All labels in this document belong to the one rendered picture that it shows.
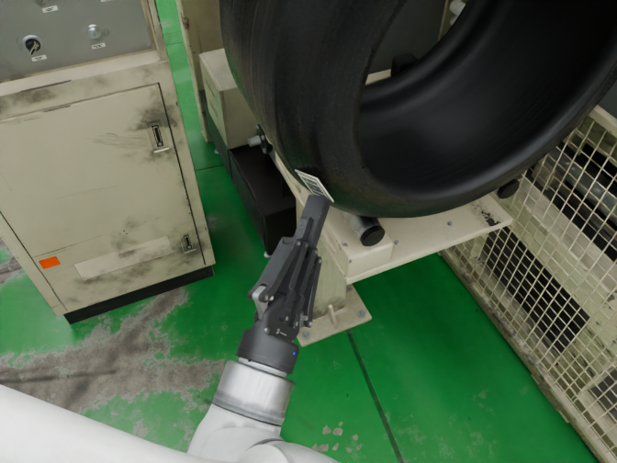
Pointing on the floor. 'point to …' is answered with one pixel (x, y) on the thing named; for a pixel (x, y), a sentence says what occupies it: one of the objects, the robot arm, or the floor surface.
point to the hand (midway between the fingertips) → (312, 220)
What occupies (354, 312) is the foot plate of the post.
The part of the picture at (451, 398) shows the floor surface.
